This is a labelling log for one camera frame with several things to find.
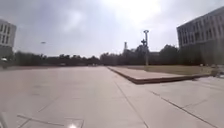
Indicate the row of dark trees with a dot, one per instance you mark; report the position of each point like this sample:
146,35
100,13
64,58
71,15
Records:
100,59

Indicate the distant tower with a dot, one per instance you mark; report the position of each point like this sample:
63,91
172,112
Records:
125,46

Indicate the raised stone platform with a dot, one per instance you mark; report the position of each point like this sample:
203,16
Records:
140,75

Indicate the tall lamp pole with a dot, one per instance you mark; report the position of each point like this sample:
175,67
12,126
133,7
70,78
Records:
146,46

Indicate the grey stone slab plaza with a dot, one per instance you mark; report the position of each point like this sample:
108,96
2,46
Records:
83,96

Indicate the dry grass lawn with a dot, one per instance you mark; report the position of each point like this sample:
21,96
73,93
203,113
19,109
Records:
173,69

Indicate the thin street lamp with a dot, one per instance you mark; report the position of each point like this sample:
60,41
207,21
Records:
43,48

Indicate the large grey building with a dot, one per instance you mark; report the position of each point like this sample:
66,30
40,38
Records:
205,36

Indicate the pale multi-storey building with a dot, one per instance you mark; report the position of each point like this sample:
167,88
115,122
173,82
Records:
6,36

